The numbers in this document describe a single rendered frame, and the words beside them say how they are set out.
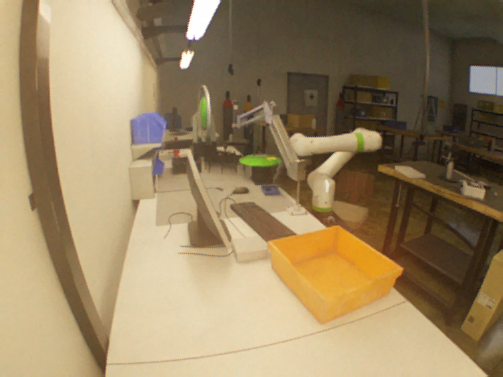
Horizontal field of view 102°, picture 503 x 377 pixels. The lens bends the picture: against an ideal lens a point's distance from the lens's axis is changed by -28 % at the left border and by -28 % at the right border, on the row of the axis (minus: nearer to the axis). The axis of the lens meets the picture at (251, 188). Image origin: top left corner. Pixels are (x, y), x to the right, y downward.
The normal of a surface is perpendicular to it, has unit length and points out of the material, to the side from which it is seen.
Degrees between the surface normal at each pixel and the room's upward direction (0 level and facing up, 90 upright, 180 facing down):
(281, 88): 90
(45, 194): 90
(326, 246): 86
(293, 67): 90
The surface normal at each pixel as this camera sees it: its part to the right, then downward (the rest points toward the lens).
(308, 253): 0.38, 0.23
